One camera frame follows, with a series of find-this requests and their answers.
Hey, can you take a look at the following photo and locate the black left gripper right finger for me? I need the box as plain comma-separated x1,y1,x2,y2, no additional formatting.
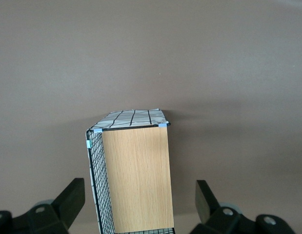
189,179,296,234

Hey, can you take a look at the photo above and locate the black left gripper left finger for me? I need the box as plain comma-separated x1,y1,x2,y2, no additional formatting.
0,177,86,234

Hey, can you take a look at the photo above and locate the wire shelf with wooden boards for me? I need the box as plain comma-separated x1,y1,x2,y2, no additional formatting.
84,108,176,234

